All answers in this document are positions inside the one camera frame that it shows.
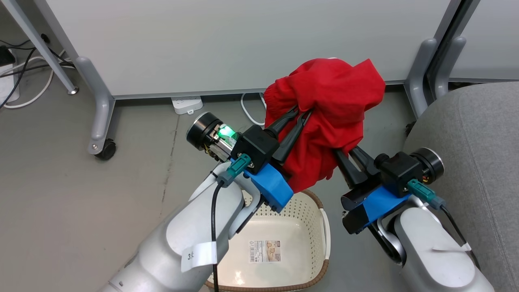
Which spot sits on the red cloth garment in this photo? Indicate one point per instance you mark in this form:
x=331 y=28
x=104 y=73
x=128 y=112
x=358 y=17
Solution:
x=332 y=93

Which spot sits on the white power strip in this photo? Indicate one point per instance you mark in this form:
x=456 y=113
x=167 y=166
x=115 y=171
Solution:
x=186 y=104

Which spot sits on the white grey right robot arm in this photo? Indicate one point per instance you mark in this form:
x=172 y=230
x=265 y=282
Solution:
x=434 y=259

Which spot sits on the long grey partition foot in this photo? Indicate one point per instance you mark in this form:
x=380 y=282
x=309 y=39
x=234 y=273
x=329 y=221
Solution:
x=99 y=109

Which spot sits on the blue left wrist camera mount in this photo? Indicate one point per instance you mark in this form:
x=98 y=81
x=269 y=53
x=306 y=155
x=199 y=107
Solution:
x=269 y=184

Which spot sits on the black caster wheel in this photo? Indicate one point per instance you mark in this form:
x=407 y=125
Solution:
x=106 y=149

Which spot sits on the white tape strip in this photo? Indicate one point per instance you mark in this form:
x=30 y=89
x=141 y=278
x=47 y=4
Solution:
x=450 y=247

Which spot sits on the wide white partition panel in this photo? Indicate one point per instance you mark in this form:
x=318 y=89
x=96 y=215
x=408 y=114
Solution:
x=243 y=40

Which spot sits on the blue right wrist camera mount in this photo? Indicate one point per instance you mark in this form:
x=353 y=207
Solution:
x=383 y=205

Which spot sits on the cream plastic laundry basket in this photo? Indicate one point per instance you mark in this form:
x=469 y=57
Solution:
x=284 y=231

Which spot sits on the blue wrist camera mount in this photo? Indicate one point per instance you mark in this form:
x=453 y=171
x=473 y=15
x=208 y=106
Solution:
x=383 y=205
x=269 y=184

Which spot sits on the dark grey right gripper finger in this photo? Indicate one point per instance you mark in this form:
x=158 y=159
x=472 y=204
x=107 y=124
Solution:
x=350 y=172
x=367 y=162

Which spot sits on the grey metal desk frame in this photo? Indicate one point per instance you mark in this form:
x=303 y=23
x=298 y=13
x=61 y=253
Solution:
x=44 y=48

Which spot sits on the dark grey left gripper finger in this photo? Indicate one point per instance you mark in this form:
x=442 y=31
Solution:
x=284 y=117
x=294 y=136

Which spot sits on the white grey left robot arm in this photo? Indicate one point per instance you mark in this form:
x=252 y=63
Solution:
x=190 y=243

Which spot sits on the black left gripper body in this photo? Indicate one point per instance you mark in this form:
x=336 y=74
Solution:
x=259 y=148

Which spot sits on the grey fabric chair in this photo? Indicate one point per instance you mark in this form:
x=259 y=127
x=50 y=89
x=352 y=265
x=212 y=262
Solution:
x=486 y=142

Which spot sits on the flat white socket block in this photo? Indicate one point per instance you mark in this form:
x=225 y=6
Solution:
x=8 y=89

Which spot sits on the white paper tag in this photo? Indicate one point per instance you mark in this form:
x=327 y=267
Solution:
x=198 y=255

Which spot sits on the black power adapter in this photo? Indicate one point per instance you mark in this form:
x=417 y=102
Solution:
x=6 y=54

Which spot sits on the printed basket label sticker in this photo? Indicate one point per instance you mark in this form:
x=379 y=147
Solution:
x=264 y=250

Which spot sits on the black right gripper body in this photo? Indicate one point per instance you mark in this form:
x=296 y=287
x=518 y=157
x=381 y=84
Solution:
x=399 y=168

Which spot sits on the narrow white partition panel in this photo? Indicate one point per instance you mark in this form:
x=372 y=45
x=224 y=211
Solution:
x=494 y=36

